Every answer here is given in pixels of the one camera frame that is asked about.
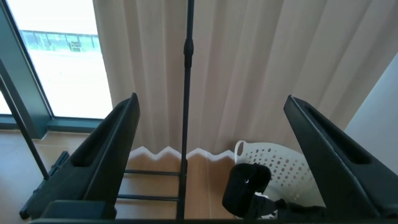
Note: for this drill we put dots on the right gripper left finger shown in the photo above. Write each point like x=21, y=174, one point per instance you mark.
x=93, y=174

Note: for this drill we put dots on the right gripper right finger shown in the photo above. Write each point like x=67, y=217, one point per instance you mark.
x=335, y=174

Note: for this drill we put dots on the black shorts with white logo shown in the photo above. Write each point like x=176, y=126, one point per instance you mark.
x=245, y=186

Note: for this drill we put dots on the white laundry basket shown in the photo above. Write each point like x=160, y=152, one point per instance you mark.
x=286, y=174

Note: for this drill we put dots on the black clothes rack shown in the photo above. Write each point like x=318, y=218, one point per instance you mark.
x=186, y=93

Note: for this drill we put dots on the window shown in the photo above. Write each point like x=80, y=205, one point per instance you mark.
x=62, y=77

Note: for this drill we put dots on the beige curtain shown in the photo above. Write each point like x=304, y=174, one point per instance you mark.
x=248, y=62

